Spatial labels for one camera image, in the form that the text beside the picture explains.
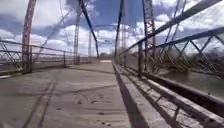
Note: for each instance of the rusty metal bridge railing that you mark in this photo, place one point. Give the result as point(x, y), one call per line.
point(64, 58)
point(140, 58)

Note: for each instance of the grey wooden bridge deck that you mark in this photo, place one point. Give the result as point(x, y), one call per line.
point(86, 96)

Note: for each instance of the steel bridge truss frame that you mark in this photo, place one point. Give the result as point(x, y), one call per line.
point(26, 40)

